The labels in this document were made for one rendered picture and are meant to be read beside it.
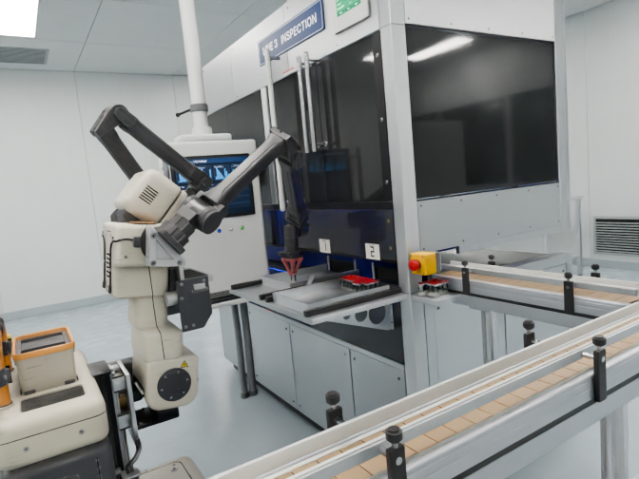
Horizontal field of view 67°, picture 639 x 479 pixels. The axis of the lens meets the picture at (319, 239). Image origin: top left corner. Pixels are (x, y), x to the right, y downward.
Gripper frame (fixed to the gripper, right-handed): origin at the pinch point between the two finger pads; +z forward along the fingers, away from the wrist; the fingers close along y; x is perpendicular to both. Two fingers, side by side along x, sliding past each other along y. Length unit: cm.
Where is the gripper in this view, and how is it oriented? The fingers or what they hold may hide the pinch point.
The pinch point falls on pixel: (292, 273)
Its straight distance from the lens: 198.1
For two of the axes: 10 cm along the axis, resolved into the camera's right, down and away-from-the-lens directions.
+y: 6.7, -0.9, 7.4
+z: 0.3, 10.0, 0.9
